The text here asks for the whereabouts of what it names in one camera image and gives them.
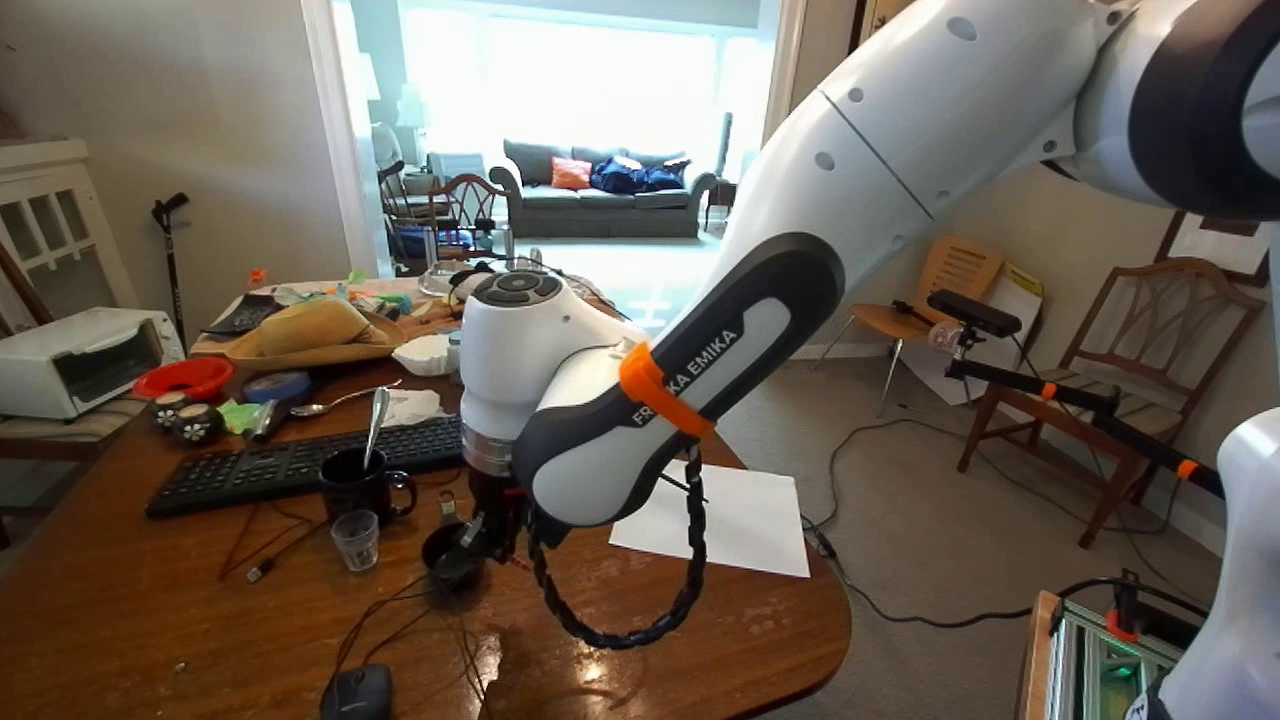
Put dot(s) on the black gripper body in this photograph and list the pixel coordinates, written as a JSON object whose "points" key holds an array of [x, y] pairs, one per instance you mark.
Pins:
{"points": [[502, 504]]}

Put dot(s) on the black measuring cup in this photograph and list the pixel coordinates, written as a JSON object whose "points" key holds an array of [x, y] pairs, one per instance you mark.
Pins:
{"points": [[445, 564]]}

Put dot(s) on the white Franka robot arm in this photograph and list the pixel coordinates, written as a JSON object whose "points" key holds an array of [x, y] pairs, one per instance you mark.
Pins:
{"points": [[907, 132]]}

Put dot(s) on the white paper napkin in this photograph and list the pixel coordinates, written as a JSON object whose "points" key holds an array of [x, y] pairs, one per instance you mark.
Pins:
{"points": [[760, 527]]}

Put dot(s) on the small clear glass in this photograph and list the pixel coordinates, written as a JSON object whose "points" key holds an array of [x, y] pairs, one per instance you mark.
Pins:
{"points": [[358, 541]]}

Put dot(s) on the black mug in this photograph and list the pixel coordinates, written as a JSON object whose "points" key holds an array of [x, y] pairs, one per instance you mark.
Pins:
{"points": [[353, 488]]}

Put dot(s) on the white tissue paper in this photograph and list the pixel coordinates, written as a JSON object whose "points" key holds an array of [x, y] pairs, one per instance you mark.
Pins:
{"points": [[411, 407]]}

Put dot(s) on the black computer mouse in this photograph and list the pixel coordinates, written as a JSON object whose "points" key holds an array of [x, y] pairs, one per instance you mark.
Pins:
{"points": [[358, 694]]}

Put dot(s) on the metal spoon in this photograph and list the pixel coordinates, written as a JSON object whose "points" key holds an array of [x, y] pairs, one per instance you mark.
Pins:
{"points": [[314, 407]]}

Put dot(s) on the black computer keyboard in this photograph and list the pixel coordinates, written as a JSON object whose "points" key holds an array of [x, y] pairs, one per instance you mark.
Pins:
{"points": [[266, 470]]}

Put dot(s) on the blue flat object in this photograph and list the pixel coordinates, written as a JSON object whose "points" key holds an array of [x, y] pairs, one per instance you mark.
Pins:
{"points": [[276, 386]]}

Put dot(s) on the tan straw hat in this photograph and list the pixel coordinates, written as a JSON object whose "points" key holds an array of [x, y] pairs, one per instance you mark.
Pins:
{"points": [[314, 331]]}

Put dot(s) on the small green object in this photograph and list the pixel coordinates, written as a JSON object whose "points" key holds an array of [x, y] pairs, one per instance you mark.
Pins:
{"points": [[244, 419]]}

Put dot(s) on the wicker chair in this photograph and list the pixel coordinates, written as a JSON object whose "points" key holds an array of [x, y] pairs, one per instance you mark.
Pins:
{"points": [[455, 212]]}

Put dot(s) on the small black dish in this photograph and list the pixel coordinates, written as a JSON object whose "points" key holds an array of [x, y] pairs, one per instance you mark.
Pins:
{"points": [[185, 424]]}

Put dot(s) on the dark sofa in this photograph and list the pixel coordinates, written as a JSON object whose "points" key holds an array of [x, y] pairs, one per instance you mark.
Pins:
{"points": [[600, 208]]}

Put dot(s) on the red bowl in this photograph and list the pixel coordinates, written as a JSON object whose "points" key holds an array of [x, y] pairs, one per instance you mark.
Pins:
{"points": [[185, 377]]}

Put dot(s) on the orange cushion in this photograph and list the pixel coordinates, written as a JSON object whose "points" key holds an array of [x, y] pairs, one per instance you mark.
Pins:
{"points": [[571, 172]]}

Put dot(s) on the blue blanket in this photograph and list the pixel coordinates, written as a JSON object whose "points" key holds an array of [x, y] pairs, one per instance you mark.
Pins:
{"points": [[627, 172]]}

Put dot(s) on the black walking cane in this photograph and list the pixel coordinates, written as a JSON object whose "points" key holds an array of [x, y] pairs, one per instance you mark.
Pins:
{"points": [[169, 205]]}

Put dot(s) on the light wooden folding chair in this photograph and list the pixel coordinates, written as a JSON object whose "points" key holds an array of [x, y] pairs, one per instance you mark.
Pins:
{"points": [[944, 274]]}

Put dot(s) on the white glass-door cabinet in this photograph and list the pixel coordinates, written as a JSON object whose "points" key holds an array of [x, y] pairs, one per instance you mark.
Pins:
{"points": [[53, 226]]}

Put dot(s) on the green white equipment box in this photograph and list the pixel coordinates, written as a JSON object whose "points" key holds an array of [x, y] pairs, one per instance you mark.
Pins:
{"points": [[1085, 664]]}

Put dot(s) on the black bar orange clamps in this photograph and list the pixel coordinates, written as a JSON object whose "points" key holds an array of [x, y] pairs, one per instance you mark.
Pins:
{"points": [[1105, 424]]}

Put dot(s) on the black orange clamp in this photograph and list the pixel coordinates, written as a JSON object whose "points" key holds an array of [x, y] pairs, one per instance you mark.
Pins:
{"points": [[1128, 607]]}

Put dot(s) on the wooden armchair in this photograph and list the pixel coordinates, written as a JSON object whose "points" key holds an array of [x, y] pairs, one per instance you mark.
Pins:
{"points": [[1134, 344]]}

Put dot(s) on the large framed picture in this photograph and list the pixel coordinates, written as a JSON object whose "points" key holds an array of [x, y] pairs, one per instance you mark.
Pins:
{"points": [[1220, 245]]}

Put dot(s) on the black padded camera mount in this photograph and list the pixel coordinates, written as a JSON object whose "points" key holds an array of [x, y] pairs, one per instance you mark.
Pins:
{"points": [[974, 314]]}

